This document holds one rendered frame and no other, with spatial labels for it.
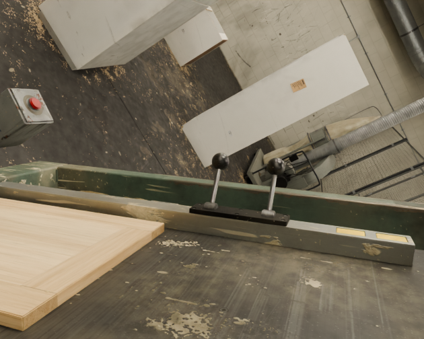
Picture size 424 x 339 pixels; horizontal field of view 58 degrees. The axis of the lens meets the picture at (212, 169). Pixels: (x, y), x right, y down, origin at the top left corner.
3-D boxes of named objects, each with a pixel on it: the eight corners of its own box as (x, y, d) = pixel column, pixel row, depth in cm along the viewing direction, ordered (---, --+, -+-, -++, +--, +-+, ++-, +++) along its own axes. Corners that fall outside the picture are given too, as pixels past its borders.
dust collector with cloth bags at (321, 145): (252, 151, 706) (369, 93, 629) (270, 183, 718) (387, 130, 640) (240, 175, 580) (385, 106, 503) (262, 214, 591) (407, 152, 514)
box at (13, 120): (2, 114, 128) (38, 88, 122) (18, 146, 128) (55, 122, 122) (-30, 116, 117) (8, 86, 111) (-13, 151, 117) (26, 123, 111)
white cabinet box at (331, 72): (194, 117, 515) (340, 34, 443) (215, 154, 524) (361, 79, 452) (180, 126, 459) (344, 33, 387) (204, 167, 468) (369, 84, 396)
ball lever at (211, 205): (203, 214, 81) (215, 156, 86) (221, 216, 80) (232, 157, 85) (198, 209, 78) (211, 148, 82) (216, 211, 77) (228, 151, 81)
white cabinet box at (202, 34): (170, 31, 589) (209, 4, 564) (189, 64, 598) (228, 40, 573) (159, 30, 547) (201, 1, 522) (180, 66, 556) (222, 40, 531)
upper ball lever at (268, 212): (259, 221, 78) (269, 161, 82) (278, 224, 77) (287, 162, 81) (256, 217, 74) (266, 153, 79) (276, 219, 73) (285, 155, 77)
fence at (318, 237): (6, 196, 100) (5, 181, 99) (407, 256, 71) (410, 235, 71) (-10, 200, 95) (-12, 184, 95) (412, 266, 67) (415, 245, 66)
